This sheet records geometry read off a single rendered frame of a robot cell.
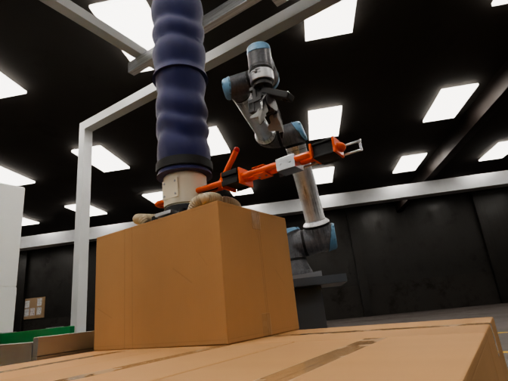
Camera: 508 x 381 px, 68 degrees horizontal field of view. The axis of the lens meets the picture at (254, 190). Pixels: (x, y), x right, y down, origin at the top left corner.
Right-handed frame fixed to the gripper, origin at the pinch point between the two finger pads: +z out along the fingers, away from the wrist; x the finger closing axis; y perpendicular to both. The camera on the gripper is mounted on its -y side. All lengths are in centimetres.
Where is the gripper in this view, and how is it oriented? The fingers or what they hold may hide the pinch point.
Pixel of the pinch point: (274, 131)
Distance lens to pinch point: 134.2
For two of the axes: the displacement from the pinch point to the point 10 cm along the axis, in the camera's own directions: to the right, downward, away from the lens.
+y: -8.3, 2.5, 5.1
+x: -5.5, -2.0, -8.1
